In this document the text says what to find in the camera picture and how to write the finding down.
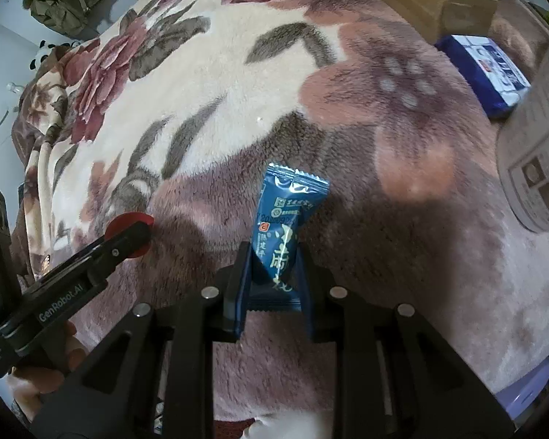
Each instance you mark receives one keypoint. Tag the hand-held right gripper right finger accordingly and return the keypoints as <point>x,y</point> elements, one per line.
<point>309,297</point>

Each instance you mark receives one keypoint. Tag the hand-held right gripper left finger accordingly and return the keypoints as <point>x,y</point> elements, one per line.
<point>242,292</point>

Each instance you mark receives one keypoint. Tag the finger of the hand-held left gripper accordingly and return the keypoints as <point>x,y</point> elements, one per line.
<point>119,251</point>

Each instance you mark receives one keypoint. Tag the red round cap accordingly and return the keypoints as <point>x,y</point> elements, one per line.
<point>123,222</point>

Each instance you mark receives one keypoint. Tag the small blue sachet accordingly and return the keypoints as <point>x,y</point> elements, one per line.
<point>283,219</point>

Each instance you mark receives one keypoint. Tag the person's left hand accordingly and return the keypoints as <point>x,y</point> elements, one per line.
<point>36,384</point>

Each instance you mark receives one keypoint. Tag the floral fleece blanket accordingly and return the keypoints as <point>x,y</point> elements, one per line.
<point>256,100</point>

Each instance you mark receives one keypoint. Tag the panda plush toy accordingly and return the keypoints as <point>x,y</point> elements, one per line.
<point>43,57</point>

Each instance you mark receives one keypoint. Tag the light purple plastic container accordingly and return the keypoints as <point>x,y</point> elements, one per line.
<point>526,391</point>

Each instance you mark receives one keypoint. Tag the dark blue packet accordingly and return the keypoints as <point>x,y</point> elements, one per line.
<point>480,73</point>

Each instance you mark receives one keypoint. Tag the brown cardboard box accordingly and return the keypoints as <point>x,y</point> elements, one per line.
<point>421,4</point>

